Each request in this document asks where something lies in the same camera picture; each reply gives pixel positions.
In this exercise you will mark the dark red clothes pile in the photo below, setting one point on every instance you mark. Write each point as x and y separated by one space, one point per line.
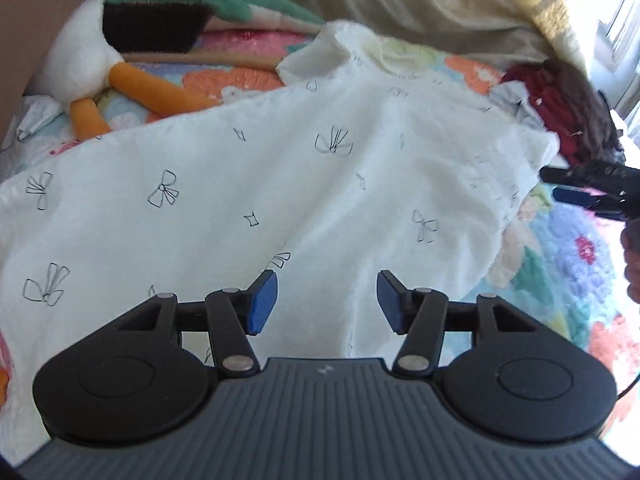
570 105

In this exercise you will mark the light grey cloth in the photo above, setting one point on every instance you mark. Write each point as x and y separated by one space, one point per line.
517 102

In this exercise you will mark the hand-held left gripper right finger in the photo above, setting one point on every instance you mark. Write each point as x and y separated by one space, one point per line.
390 302

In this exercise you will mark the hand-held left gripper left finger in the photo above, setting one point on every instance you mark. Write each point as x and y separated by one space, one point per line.
263 301

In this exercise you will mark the white bow print garment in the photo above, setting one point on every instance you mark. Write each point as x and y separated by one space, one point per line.
240 200

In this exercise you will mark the cream blanket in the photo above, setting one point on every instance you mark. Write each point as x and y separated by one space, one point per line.
430 0

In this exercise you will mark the white plush toy orange legs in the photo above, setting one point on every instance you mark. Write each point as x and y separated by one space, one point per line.
95 70

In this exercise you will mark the person's right hand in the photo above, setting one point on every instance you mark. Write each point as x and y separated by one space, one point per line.
632 260

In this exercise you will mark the window frame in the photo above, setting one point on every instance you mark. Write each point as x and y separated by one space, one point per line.
617 25

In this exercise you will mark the floral quilt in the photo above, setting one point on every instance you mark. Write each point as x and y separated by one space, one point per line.
565 260

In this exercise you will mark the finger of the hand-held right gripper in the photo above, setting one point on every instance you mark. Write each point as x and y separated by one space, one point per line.
575 176
571 195

